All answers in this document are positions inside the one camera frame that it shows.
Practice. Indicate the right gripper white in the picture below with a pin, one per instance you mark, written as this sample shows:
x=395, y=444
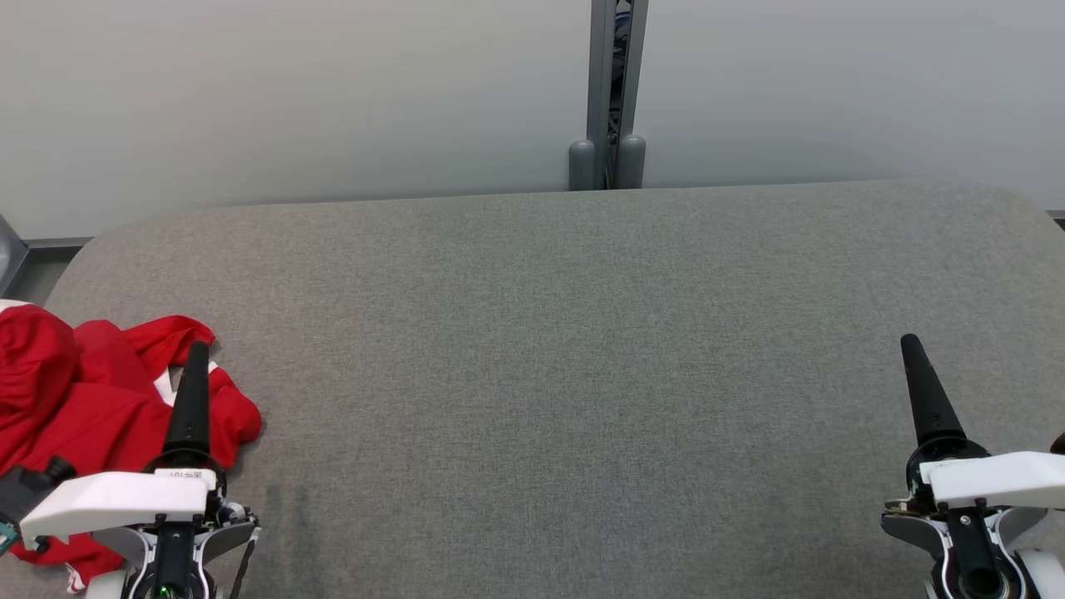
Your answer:
x=998, y=481

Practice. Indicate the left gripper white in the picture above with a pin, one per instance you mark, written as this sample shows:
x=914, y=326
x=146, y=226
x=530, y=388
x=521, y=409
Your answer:
x=116, y=499

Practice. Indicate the red white-striped garment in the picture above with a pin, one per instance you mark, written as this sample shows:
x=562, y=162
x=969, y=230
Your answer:
x=91, y=399

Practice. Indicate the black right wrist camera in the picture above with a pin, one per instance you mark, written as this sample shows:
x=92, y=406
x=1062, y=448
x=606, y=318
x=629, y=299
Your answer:
x=1059, y=444

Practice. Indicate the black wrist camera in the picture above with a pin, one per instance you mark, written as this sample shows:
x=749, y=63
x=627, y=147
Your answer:
x=1059, y=444
x=29, y=491

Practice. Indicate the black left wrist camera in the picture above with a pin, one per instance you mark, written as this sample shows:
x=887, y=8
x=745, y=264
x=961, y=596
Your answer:
x=29, y=491

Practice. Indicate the teal left camera connector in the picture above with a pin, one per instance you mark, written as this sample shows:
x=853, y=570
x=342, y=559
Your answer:
x=5, y=532

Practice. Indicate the grey cylindrical post cap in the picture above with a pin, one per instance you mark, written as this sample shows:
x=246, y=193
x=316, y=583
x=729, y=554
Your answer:
x=582, y=166
x=632, y=162

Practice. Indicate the grey metal partition post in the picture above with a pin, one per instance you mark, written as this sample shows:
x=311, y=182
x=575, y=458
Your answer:
x=599, y=83

